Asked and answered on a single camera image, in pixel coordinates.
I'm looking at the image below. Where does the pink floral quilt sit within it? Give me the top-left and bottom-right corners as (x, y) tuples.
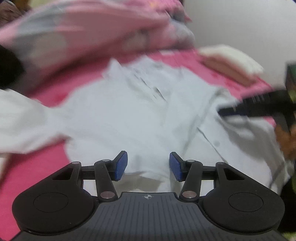
(0, 0), (197, 98)

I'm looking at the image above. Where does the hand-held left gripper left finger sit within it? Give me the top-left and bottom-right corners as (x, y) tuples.
(52, 151), (128, 202)

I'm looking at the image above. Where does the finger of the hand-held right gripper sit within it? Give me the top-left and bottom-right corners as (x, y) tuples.
(218, 101), (249, 117)

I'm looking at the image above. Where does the folded cream fleece garment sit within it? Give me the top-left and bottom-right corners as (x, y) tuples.
(200, 44), (264, 88)

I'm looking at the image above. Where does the white shirt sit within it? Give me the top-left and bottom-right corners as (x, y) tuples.
(65, 58), (292, 193)

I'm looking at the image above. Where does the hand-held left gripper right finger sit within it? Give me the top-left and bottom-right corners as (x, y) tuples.
(169, 152), (245, 202)

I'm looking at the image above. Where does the pink floral fleece blanket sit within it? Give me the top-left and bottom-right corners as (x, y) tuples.
(0, 50), (278, 241)

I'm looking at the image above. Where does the black garment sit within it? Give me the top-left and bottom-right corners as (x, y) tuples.
(0, 45), (25, 90)

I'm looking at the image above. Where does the person's right hand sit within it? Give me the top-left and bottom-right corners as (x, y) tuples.
(276, 126), (296, 161)

